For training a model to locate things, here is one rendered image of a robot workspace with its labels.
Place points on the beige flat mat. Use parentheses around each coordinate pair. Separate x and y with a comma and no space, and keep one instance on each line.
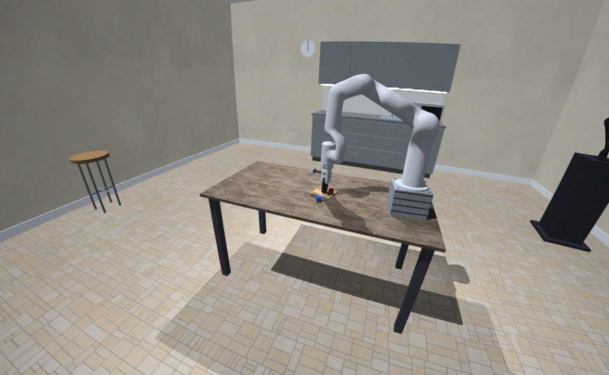
(324,195)

